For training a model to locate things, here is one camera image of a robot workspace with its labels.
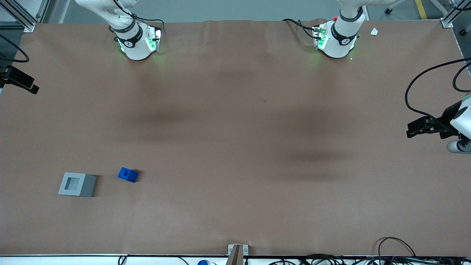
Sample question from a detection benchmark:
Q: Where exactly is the black right base cable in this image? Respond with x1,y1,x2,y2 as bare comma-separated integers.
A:
131,14,165,29

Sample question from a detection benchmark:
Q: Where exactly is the long black left wrist cable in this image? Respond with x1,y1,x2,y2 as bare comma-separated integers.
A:
405,57,471,127

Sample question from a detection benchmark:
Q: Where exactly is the gray metal mounting plate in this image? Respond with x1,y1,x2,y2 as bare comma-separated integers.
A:
228,244,249,256

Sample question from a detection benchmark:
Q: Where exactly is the aluminium frame post with rails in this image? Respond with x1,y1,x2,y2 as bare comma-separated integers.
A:
0,0,51,33

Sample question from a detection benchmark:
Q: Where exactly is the white chair leg with caster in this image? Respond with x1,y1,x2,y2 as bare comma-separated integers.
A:
384,0,410,15

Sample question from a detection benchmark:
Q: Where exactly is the aluminium frame post with bracket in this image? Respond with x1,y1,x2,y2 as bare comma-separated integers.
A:
441,0,471,28

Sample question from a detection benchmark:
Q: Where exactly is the black cable loop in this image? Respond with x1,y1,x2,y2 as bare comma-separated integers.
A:
378,237,417,258

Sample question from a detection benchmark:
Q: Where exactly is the brown table cover sheet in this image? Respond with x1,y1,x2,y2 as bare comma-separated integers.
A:
0,18,466,257

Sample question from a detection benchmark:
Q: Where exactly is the black cable bundle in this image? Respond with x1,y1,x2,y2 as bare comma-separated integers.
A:
269,253,471,265

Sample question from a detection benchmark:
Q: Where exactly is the brown camera post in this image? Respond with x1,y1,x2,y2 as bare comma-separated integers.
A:
225,245,244,265

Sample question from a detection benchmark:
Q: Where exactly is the short black looped cable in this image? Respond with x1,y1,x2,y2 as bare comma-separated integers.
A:
453,62,471,93

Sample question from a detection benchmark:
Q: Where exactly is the black left base cable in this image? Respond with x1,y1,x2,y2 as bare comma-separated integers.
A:
282,18,319,39

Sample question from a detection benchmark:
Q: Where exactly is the gray square base block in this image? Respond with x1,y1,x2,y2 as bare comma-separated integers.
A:
58,172,97,198

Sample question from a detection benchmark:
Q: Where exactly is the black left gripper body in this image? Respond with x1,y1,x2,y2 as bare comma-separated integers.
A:
429,100,463,140

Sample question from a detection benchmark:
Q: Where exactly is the blue plastic insert part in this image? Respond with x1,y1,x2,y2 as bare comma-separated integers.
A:
118,167,139,183

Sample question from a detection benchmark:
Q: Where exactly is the left wrist camera gray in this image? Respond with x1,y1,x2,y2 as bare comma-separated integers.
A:
446,139,471,154

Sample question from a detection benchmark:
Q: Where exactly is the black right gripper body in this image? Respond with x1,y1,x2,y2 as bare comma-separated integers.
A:
0,66,17,86

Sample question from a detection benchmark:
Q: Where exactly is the black base cable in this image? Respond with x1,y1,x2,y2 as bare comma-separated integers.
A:
282,18,319,39
131,14,165,29

